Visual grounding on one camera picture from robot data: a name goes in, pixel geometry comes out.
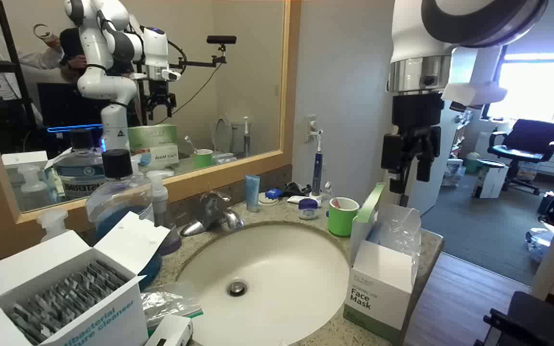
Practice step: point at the white side cabinet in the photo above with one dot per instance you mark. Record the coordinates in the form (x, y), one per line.
(491, 180)

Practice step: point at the bright window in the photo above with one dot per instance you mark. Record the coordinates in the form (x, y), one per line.
(539, 88)

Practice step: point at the open white blue carton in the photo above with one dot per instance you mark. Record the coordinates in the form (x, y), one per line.
(66, 301)

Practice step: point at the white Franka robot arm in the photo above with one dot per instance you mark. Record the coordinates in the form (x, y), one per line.
(412, 32)

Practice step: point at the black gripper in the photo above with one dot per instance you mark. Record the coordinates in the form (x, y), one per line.
(416, 113)

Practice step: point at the clear plastic bag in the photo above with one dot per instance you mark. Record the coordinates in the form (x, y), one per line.
(399, 228)

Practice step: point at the green mug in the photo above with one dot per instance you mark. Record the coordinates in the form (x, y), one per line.
(343, 219)

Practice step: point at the blue white oval case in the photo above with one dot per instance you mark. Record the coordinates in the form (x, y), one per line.
(274, 194)

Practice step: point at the dark blue office chair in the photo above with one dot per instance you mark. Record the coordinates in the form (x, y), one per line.
(527, 142)

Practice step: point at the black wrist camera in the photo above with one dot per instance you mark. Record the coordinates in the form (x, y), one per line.
(391, 153)

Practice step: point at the blue electric toothbrush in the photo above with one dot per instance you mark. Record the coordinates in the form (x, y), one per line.
(316, 167)

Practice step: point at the small jar with blue lid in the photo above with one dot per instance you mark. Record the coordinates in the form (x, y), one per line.
(308, 209)

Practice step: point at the small blue tube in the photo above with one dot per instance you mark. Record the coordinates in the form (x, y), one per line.
(252, 194)

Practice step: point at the wood framed wall mirror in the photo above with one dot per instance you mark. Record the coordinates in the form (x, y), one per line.
(225, 174)

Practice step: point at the white green face mask box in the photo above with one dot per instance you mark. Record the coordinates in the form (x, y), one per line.
(379, 290)

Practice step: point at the chrome faucet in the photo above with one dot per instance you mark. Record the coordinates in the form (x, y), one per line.
(216, 215)

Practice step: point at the small clear soap bottle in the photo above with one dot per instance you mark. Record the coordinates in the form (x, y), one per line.
(158, 199)

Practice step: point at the black robot table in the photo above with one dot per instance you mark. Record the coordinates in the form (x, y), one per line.
(533, 324)

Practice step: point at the white oval sink basin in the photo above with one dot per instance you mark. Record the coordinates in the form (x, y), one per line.
(277, 290)

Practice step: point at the clear plastic wrapper packet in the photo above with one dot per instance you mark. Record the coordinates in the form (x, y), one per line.
(168, 305)

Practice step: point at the small white package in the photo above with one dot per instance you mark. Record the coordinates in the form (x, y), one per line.
(172, 332)

